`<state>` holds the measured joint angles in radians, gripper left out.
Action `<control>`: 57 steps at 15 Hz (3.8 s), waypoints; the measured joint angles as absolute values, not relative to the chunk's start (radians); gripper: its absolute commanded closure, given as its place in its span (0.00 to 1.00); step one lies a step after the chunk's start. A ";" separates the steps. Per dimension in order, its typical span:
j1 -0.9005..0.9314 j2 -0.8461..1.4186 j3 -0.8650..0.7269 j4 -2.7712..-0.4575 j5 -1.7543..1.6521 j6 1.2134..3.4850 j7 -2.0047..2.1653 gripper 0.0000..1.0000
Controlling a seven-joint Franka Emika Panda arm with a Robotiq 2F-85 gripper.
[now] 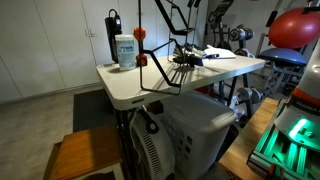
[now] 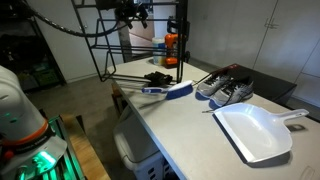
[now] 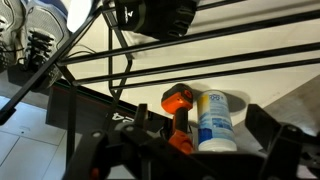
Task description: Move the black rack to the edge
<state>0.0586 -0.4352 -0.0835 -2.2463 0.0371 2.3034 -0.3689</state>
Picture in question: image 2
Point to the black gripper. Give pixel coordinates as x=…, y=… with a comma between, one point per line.
x=130, y=10

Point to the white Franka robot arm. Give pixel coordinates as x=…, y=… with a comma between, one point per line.
x=16, y=110

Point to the white wipes container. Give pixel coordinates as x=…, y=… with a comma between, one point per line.
x=158, y=51

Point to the black work gloves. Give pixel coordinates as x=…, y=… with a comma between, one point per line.
x=158, y=78

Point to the brown wooden stool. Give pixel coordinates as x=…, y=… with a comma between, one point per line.
x=117, y=98

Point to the blue hand brush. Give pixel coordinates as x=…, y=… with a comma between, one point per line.
x=180, y=90

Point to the thin dark metal rod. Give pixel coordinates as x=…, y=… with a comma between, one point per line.
x=151, y=104

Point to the grey running sneaker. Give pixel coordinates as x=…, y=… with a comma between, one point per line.
x=233, y=93
x=213, y=85

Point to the black storage shelf unit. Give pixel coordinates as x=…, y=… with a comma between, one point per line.
x=30, y=56

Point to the white cabinet doors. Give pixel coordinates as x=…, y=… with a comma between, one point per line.
x=250, y=36

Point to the white laundry basket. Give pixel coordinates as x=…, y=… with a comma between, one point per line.
x=133, y=140

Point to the wooden workbench top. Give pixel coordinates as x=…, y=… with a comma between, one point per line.
x=83, y=146

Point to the white plastic dustpan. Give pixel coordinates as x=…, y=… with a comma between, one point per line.
x=253, y=130

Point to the green-lit robot base mount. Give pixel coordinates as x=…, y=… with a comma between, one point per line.
x=63, y=156

